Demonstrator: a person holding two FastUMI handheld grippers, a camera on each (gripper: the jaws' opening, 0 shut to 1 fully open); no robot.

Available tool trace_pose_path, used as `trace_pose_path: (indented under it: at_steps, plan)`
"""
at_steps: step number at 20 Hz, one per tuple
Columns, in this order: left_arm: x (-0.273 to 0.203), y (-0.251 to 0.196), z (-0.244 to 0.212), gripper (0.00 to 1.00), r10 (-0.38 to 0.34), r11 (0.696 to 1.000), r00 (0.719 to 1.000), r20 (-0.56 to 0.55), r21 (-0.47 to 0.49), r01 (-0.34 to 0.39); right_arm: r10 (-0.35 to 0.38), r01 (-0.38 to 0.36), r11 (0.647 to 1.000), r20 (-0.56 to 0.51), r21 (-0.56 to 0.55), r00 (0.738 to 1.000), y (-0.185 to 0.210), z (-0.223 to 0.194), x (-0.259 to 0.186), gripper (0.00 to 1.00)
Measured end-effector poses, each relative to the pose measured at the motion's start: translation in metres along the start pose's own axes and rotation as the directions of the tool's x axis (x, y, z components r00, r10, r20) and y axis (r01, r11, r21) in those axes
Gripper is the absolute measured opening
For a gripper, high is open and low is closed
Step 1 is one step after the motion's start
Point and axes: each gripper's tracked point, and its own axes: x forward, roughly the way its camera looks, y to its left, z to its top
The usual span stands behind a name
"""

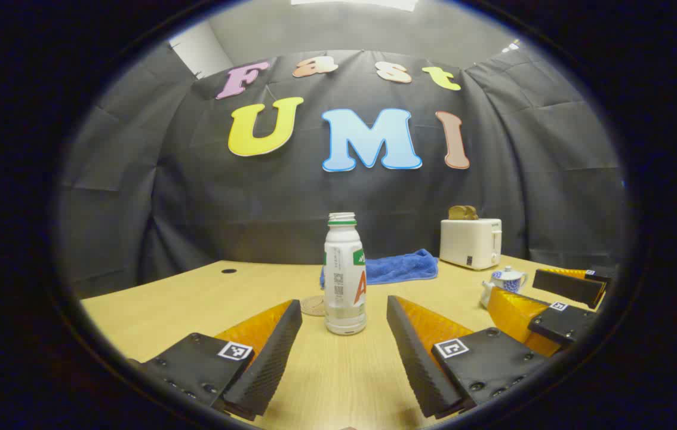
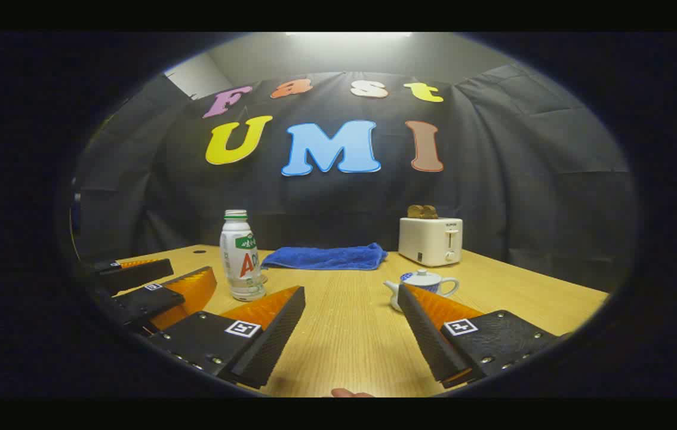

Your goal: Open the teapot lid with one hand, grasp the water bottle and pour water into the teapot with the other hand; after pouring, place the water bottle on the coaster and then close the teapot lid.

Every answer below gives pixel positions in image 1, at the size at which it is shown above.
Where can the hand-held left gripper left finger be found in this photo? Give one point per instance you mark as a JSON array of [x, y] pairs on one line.
[[273, 358]]

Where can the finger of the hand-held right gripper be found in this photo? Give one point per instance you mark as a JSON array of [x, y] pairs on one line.
[[568, 288], [562, 325]]

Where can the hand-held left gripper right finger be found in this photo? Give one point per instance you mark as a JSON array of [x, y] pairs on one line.
[[413, 358]]

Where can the white blue-patterned teacup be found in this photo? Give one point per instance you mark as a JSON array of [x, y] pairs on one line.
[[508, 285]]

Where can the white blue teacup lid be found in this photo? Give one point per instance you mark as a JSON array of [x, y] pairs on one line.
[[507, 272]]

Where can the round brown coaster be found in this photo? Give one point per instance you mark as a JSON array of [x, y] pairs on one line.
[[313, 306]]

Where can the white plastic water bottle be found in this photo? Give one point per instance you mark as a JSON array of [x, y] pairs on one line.
[[344, 280]]

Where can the blue towel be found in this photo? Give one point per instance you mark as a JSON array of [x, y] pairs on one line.
[[398, 269]]

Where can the white toaster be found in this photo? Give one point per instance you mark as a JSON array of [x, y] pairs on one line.
[[470, 242]]

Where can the toasted bread slice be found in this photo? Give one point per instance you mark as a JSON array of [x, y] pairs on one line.
[[457, 213], [473, 213]]

